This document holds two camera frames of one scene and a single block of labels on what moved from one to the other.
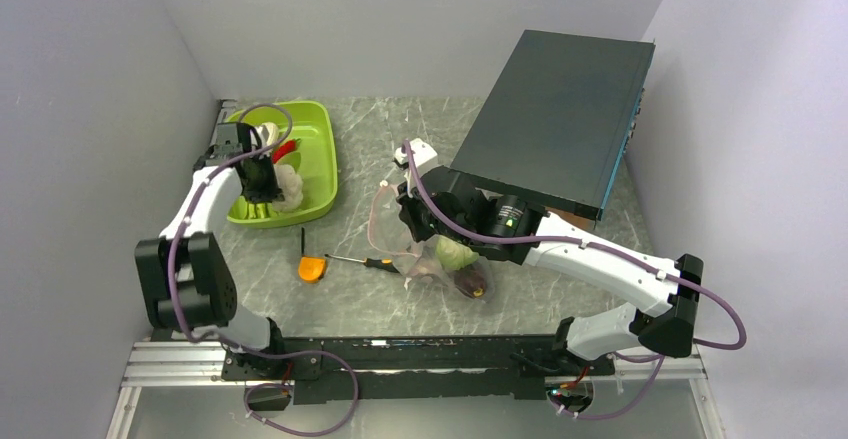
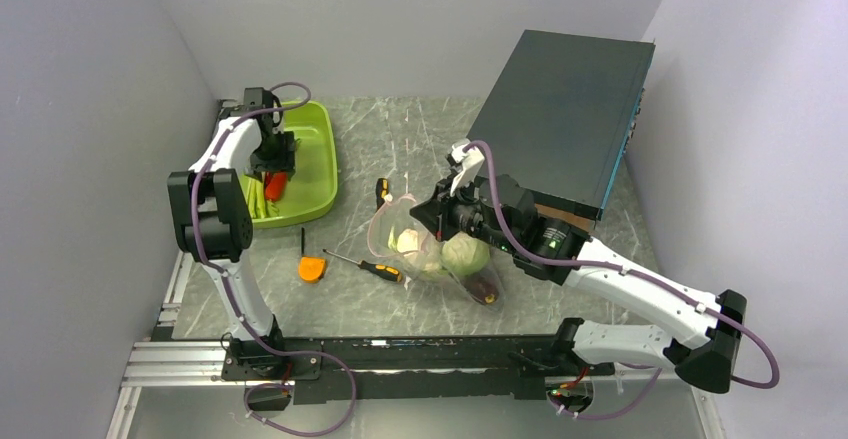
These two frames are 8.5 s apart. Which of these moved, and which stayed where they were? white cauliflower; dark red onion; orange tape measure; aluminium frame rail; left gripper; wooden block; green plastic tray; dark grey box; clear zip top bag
Moved: dark red onion; left gripper; white cauliflower
Stayed: aluminium frame rail; orange tape measure; green plastic tray; clear zip top bag; wooden block; dark grey box
